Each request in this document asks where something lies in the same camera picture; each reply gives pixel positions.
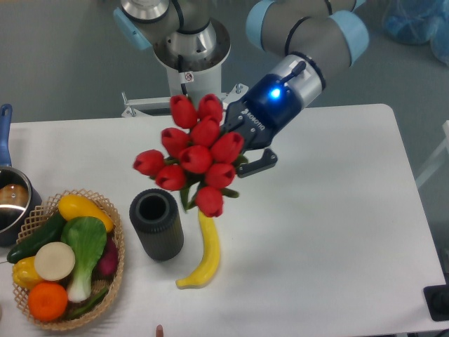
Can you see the black device at table edge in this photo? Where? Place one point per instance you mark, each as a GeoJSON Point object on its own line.
{"type": "Point", "coordinates": [437, 302]}

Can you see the woven wicker basket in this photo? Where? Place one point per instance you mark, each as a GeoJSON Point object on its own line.
{"type": "Point", "coordinates": [37, 218]}

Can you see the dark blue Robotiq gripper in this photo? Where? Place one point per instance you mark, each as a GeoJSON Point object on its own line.
{"type": "Point", "coordinates": [259, 115]}

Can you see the red tulip bouquet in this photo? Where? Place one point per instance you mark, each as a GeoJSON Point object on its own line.
{"type": "Point", "coordinates": [200, 160]}

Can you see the white metal frame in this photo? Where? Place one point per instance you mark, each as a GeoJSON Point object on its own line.
{"type": "Point", "coordinates": [435, 160]}

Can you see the fingertip at bottom edge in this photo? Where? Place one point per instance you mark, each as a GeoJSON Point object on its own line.
{"type": "Point", "coordinates": [159, 331]}

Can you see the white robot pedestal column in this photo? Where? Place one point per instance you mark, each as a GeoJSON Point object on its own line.
{"type": "Point", "coordinates": [193, 62]}

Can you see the yellow toy bell pepper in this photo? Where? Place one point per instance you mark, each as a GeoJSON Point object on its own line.
{"type": "Point", "coordinates": [25, 274]}

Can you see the round white radish slice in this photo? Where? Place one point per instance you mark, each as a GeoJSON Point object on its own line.
{"type": "Point", "coordinates": [54, 261]}

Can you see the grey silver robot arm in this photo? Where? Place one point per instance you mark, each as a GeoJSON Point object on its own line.
{"type": "Point", "coordinates": [315, 40]}

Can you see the orange toy tangerine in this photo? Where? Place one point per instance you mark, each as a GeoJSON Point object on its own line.
{"type": "Point", "coordinates": [47, 301]}

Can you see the green toy bok choy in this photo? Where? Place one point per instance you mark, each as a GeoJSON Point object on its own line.
{"type": "Point", "coordinates": [87, 237]}

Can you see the green toy chili pepper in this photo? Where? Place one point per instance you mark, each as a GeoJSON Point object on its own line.
{"type": "Point", "coordinates": [88, 306]}

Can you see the dark grey ribbed vase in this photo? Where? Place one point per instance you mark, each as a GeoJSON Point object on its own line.
{"type": "Point", "coordinates": [155, 217]}

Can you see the yellow toy squash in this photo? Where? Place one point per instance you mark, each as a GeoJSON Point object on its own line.
{"type": "Point", "coordinates": [72, 206]}

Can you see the blue plastic bag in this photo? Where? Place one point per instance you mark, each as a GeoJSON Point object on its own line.
{"type": "Point", "coordinates": [419, 23]}

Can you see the dark green toy cucumber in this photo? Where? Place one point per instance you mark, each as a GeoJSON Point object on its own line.
{"type": "Point", "coordinates": [49, 232]}

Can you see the purple toy sweet potato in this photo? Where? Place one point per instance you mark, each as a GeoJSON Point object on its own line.
{"type": "Point", "coordinates": [109, 261]}

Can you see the yellow toy banana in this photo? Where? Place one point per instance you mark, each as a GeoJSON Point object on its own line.
{"type": "Point", "coordinates": [207, 268]}

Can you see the blue saucepan with handle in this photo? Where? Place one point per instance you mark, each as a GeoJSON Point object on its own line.
{"type": "Point", "coordinates": [18, 195]}

